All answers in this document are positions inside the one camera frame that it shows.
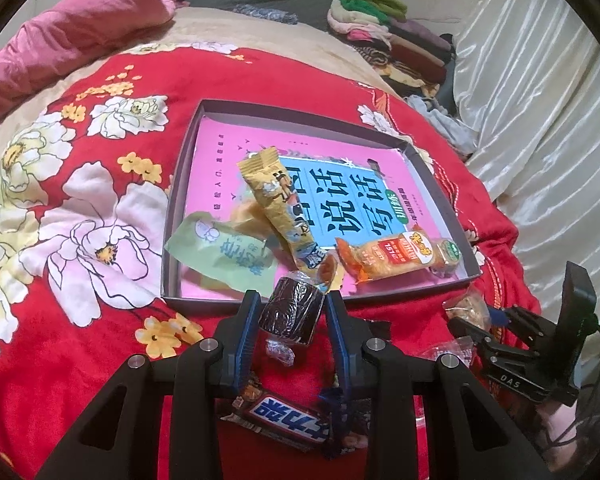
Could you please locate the crumpled grey white garment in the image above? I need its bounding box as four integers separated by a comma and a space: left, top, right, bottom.
407, 95, 481, 163

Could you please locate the yellow snack stick packet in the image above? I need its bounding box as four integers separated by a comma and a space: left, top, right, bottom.
237, 147, 338, 291

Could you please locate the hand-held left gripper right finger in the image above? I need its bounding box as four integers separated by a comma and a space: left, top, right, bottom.
324, 290, 551, 480

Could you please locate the red floral blanket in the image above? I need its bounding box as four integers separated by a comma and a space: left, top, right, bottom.
0, 42, 543, 480

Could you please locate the clear-wrapped brown cake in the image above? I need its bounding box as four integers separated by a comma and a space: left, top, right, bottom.
442, 290, 491, 331

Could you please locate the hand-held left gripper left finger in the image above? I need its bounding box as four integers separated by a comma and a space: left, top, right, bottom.
35, 289, 262, 480

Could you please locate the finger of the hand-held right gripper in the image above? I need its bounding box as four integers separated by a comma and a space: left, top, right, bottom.
485, 305, 557, 347
446, 316, 527, 367

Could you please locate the shallow grey cardboard box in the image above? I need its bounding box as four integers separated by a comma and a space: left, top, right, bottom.
160, 99, 483, 315

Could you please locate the pink pillow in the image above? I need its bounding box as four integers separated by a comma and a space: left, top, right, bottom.
0, 0, 181, 136

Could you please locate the blue grey patterned pillow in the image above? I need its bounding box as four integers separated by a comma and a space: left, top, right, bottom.
232, 4, 298, 26

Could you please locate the beige blanket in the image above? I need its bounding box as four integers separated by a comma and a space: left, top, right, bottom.
0, 5, 396, 161

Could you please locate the white satin curtain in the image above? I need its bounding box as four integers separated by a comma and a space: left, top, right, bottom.
450, 0, 600, 376

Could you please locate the clear-wrapped chocolate roll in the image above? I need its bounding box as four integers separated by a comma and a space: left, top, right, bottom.
257, 270, 327, 367

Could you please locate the pink book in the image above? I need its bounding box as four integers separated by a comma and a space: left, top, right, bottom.
180, 115, 468, 301

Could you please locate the orange snack packet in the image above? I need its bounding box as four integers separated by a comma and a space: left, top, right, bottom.
335, 230, 438, 283

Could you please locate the stack of folded clothes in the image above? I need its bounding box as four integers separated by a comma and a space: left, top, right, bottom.
327, 0, 456, 101

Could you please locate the brown chocolate bar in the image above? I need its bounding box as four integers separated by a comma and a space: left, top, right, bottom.
220, 380, 331, 453

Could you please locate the light green pastry packet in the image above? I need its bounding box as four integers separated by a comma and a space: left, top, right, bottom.
164, 195, 276, 291

